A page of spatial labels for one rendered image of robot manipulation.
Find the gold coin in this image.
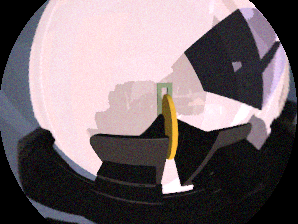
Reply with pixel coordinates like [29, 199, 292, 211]
[161, 93, 178, 160]

